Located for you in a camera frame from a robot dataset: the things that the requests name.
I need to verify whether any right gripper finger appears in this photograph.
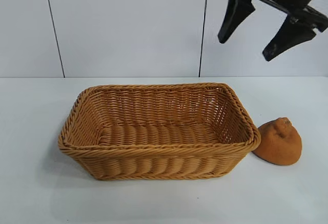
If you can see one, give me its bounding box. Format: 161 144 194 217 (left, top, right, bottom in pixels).
261 16 317 62
217 0 256 45

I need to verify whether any brown bread roll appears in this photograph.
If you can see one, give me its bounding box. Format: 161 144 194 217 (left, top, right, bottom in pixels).
252 116 302 165

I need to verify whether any tan woven wicker basket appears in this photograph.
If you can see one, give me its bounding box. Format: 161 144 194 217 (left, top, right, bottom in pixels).
57 82 262 182

